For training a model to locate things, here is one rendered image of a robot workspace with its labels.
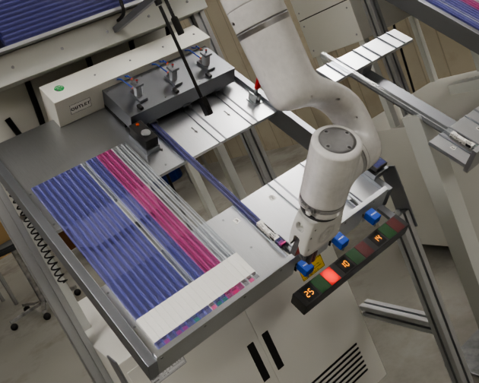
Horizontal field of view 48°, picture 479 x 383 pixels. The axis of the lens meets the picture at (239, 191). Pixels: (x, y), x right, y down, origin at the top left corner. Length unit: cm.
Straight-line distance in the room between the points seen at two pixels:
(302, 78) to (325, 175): 16
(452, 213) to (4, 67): 124
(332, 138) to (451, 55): 394
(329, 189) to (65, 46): 85
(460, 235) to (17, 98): 129
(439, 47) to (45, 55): 377
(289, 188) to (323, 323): 51
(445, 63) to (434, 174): 327
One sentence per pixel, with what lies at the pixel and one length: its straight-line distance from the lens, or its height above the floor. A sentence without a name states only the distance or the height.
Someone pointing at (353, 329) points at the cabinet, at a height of 27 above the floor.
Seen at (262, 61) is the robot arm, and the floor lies 113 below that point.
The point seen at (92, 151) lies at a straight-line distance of 138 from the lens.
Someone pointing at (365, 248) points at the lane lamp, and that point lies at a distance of 123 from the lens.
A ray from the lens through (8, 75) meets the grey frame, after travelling 145.
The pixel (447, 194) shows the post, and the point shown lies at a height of 57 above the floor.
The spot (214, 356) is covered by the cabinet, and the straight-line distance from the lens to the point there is 146.
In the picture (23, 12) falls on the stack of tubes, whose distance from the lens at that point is 146.
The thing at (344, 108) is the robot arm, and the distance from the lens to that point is 94.
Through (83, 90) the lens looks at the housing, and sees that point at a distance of 144.
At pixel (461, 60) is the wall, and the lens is 477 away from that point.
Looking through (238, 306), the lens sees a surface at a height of 70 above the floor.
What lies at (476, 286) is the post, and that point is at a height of 26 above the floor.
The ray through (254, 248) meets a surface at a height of 77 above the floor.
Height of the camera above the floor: 115
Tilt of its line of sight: 13 degrees down
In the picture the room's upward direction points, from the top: 25 degrees counter-clockwise
